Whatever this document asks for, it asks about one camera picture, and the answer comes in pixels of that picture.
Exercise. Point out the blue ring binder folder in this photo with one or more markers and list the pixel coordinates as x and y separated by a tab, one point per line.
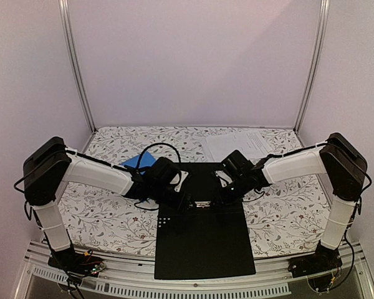
129	166

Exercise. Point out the right aluminium frame post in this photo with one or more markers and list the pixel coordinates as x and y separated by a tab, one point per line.
314	64

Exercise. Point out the left aluminium frame post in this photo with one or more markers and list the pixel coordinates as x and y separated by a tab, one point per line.
74	63

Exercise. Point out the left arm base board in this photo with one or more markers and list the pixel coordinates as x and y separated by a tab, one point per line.
82	264

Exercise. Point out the aluminium frame post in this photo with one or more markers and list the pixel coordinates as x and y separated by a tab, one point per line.
314	64
74	63

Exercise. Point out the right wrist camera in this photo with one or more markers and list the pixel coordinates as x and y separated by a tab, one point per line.
223	178

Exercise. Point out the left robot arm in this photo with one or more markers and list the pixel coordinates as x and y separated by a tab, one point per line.
54	164

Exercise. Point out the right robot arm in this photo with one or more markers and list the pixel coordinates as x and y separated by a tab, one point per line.
335	159

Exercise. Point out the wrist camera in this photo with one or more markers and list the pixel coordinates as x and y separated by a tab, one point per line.
223	178
182	177

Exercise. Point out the teal box with label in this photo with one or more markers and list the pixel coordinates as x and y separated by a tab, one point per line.
203	242

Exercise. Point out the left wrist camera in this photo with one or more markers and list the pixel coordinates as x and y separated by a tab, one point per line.
182	177

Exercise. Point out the aluminium front rail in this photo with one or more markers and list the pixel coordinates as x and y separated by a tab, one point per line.
138	276

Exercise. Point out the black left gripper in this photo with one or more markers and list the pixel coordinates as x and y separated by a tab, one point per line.
183	202

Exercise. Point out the floral table cloth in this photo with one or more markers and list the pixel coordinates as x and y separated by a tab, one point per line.
289	218

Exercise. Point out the right arm base board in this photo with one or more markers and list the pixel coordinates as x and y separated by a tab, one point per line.
321	260

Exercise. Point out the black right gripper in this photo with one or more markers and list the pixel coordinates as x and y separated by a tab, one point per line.
221	197

